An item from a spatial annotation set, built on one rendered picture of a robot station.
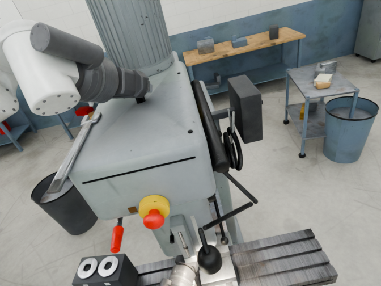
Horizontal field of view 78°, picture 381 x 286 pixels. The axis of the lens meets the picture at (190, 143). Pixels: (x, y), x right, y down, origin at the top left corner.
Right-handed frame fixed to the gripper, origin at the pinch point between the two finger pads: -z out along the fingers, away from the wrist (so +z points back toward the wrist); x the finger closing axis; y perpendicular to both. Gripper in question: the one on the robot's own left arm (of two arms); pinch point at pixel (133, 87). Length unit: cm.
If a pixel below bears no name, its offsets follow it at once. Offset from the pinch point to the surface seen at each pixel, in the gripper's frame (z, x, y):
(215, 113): -45.7, 7.6, -5.1
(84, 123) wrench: 7.1, -8.2, -8.4
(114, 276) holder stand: -29, -32, -75
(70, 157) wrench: 16.4, -2.4, -14.2
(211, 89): -390, -93, 48
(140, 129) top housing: 7.8, 6.8, -9.4
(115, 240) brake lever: 9.9, 1.9, -32.3
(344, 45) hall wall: -533, 147, 144
